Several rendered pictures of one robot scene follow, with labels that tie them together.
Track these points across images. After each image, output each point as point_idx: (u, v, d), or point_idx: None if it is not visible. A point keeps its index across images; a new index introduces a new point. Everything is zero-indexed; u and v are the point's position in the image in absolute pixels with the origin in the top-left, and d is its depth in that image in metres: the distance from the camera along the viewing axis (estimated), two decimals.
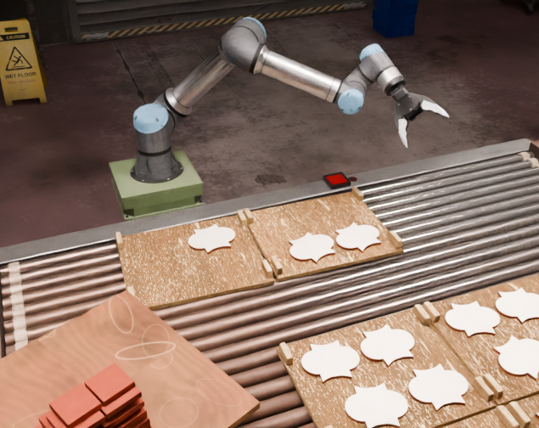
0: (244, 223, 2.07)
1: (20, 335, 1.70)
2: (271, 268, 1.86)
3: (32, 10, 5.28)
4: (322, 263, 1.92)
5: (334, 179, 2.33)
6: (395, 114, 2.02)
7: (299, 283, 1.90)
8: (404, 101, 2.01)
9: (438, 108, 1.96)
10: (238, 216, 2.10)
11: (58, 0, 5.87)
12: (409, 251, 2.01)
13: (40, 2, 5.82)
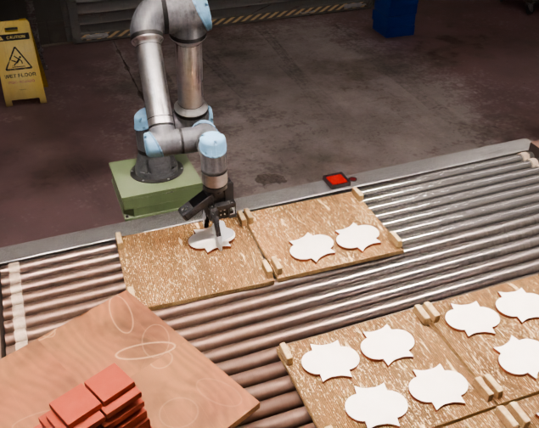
0: (244, 223, 2.07)
1: (20, 335, 1.70)
2: (271, 268, 1.86)
3: (32, 10, 5.28)
4: (322, 263, 1.92)
5: (334, 179, 2.33)
6: None
7: (299, 283, 1.90)
8: (206, 206, 1.94)
9: (216, 240, 1.95)
10: (238, 216, 2.10)
11: (58, 0, 5.87)
12: (409, 251, 2.01)
13: (40, 2, 5.82)
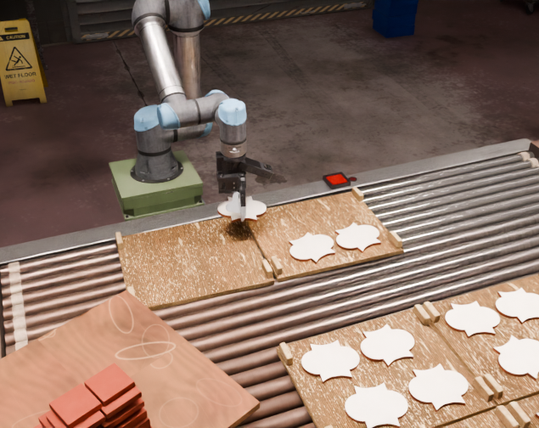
0: (244, 223, 2.07)
1: (20, 335, 1.70)
2: (271, 268, 1.86)
3: (32, 10, 5.28)
4: (322, 263, 1.92)
5: (334, 179, 2.33)
6: (244, 188, 1.89)
7: (299, 283, 1.90)
8: (244, 174, 1.92)
9: None
10: None
11: (58, 0, 5.87)
12: (409, 251, 2.01)
13: (40, 2, 5.82)
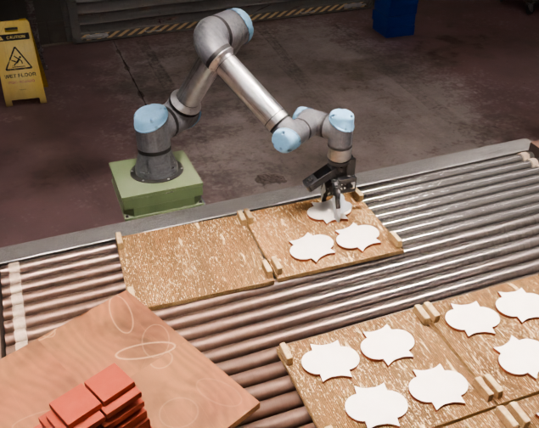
0: (244, 223, 2.07)
1: (20, 335, 1.70)
2: (271, 268, 1.86)
3: (32, 10, 5.28)
4: (322, 263, 1.92)
5: None
6: None
7: (299, 283, 1.90)
8: (328, 179, 2.07)
9: (335, 212, 2.07)
10: (238, 216, 2.10)
11: (58, 0, 5.87)
12: (409, 251, 2.01)
13: (40, 2, 5.82)
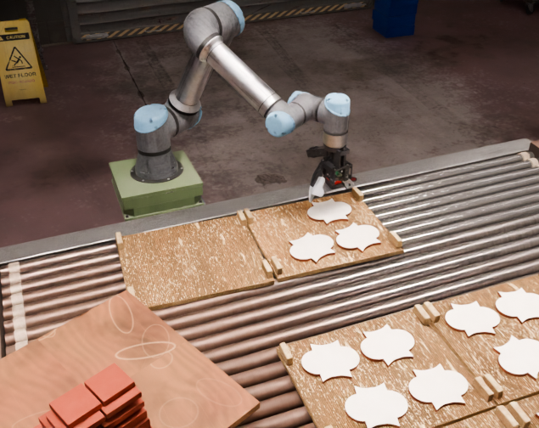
0: (244, 223, 2.07)
1: (20, 335, 1.70)
2: (271, 268, 1.86)
3: (32, 10, 5.28)
4: (322, 263, 1.92)
5: None
6: None
7: (299, 283, 1.90)
8: None
9: (310, 189, 2.07)
10: (238, 216, 2.10)
11: (58, 0, 5.87)
12: (409, 251, 2.01)
13: (40, 2, 5.82)
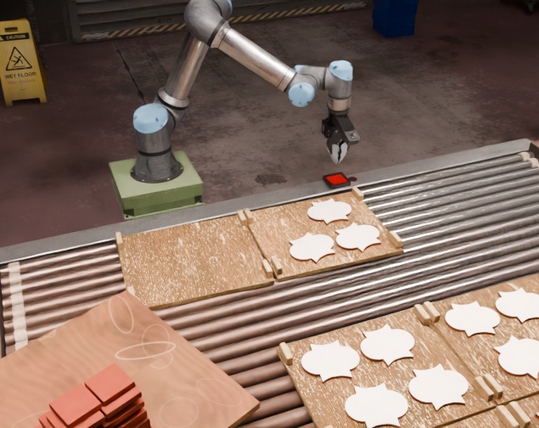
0: (244, 223, 2.07)
1: (20, 335, 1.70)
2: (271, 268, 1.86)
3: (32, 10, 5.28)
4: (322, 263, 1.92)
5: (334, 179, 2.33)
6: (329, 141, 2.22)
7: (299, 283, 1.90)
8: None
9: (344, 155, 2.27)
10: (238, 216, 2.10)
11: (58, 0, 5.87)
12: (409, 251, 2.01)
13: (40, 2, 5.82)
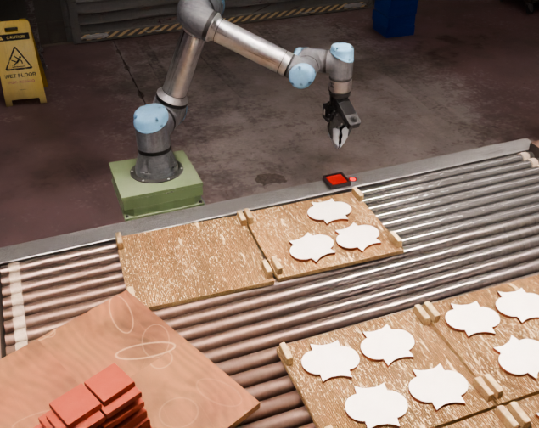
0: (244, 223, 2.07)
1: (20, 335, 1.70)
2: (271, 268, 1.86)
3: (32, 10, 5.28)
4: (322, 263, 1.92)
5: (334, 179, 2.33)
6: (329, 125, 2.18)
7: (299, 283, 1.90)
8: None
9: (345, 140, 2.24)
10: (238, 216, 2.10)
11: (58, 0, 5.87)
12: (409, 251, 2.01)
13: (40, 2, 5.82)
